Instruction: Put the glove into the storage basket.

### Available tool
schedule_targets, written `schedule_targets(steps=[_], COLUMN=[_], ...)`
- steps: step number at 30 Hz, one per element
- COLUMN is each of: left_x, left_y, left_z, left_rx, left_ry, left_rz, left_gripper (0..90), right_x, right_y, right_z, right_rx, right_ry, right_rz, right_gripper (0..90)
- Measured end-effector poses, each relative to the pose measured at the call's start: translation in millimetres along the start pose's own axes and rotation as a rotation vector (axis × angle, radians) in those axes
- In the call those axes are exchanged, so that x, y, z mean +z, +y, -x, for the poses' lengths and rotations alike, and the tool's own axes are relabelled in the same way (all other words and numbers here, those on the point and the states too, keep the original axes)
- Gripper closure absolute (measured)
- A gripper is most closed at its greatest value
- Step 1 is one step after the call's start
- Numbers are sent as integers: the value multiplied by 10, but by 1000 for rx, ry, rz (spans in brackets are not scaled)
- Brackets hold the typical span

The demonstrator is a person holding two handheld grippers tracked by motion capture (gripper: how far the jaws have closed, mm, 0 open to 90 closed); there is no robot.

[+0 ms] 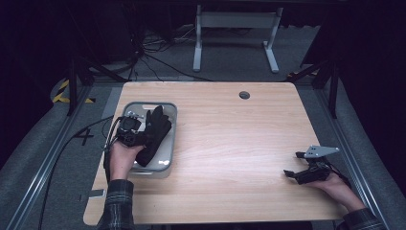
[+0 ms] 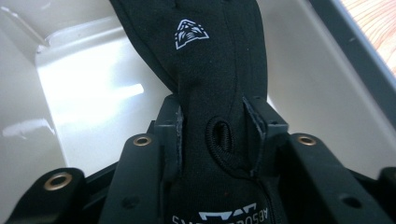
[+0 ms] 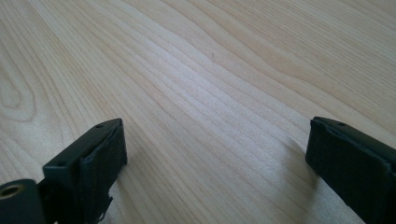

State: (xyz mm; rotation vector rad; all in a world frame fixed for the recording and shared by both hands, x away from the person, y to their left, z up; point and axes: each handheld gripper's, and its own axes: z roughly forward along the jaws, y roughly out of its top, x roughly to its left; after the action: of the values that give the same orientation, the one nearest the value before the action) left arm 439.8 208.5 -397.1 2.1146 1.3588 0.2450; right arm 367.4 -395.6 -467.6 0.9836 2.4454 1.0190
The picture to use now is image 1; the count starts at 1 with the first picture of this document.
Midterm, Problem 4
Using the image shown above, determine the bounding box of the hand-held gripper cable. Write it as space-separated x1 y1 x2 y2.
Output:
102 116 124 181
327 163 352 189

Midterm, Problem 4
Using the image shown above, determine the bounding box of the grey metal floor rail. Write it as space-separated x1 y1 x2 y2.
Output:
314 86 385 230
6 85 94 230

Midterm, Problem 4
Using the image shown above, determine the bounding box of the person's left hand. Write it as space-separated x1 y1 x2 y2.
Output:
109 140 145 182

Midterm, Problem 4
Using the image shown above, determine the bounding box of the right hand-held gripper cable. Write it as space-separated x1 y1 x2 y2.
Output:
327 163 352 189

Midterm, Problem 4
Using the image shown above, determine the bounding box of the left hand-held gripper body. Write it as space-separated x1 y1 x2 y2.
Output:
115 110 147 148

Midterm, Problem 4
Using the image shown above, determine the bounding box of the silver tape strip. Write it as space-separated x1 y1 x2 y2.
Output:
79 189 106 202

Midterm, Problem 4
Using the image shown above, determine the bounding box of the left hand-held gripper cable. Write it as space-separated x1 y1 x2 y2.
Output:
102 116 124 181

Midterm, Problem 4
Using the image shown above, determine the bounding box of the white plastic bin grey rim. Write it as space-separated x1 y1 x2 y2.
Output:
118 101 178 179

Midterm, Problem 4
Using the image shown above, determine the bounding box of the yellow black hazard tape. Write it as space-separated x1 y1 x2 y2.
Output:
52 79 97 104

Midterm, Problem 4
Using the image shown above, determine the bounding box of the person's right hand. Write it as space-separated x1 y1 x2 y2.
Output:
310 173 355 205

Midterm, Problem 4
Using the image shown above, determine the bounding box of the black floor cable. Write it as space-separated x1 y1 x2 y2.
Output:
37 115 115 230

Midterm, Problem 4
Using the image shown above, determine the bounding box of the matte black glove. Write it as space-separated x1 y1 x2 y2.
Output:
135 104 173 168

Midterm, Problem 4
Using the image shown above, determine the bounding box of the bundle of black cables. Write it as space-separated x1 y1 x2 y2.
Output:
127 27 213 82

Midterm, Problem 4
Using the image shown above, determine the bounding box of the white metal desk frame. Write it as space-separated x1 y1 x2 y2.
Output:
192 4 284 74

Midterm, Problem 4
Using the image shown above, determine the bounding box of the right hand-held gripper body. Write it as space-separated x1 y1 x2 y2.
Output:
296 146 340 186

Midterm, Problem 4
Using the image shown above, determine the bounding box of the black metal stand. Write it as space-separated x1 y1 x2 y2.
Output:
286 57 340 119
65 54 128 117

